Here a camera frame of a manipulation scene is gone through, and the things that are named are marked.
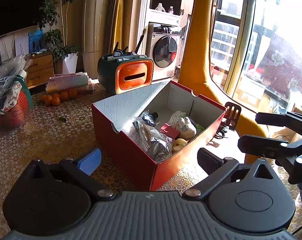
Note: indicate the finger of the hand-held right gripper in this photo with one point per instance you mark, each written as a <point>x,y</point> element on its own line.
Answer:
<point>278,119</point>
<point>261,146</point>

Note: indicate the white washing machine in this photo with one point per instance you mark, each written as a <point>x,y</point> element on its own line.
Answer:
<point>163,50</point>

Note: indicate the blue picture box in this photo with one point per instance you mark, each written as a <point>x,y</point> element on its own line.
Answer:
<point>36,40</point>

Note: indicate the pink binder clip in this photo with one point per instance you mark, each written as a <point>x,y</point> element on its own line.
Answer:
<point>169,130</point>

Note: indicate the tall potted plant white pot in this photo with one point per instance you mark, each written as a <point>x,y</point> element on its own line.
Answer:
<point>70,63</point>

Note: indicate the silver foil snack packet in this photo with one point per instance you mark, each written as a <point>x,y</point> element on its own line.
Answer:
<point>156,142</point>

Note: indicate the yellow and grey curtain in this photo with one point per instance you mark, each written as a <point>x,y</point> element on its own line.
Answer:
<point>126,12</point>

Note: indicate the white detergent bottle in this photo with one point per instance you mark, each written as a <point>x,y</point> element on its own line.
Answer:
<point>160,7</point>

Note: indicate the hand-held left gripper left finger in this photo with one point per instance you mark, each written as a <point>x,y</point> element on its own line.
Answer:
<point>89,160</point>

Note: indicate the clear plastic bag of fruit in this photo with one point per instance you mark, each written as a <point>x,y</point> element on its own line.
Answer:
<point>8,92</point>

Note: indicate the yellow giraffe figure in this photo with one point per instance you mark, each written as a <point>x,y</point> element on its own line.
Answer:
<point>196,42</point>

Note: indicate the white flat panel device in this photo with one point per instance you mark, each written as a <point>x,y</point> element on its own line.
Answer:
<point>21,45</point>

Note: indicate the dark crinkly packet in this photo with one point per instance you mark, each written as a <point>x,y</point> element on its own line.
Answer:
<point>142,118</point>

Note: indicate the beige figurine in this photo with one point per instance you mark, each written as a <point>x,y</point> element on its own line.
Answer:
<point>179,145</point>

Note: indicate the floral patterned desktop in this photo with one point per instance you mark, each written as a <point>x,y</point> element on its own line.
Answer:
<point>53,142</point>

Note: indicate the cream standing air conditioner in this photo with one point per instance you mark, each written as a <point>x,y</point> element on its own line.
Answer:
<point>96,30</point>

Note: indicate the large glass window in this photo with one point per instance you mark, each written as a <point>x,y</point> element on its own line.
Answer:
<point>273,42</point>

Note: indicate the black flat television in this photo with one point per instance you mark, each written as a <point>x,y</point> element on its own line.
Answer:
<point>13,7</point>

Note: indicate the wooden television cabinet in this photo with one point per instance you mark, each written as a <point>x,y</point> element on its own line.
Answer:
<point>39,70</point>

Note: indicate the red cardboard box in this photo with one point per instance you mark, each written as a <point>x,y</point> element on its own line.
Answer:
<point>121,147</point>

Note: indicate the white plush toy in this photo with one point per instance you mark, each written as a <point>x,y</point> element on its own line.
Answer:
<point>187,127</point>

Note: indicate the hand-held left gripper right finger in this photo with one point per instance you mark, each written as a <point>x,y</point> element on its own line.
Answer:
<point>208,160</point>

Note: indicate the stack of colourful folders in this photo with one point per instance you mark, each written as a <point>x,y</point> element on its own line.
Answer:
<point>68,82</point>

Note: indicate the green and orange organizer box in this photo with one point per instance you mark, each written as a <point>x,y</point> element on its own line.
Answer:
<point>131,75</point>

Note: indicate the row of orange tangerines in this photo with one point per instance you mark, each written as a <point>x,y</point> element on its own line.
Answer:
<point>56,99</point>

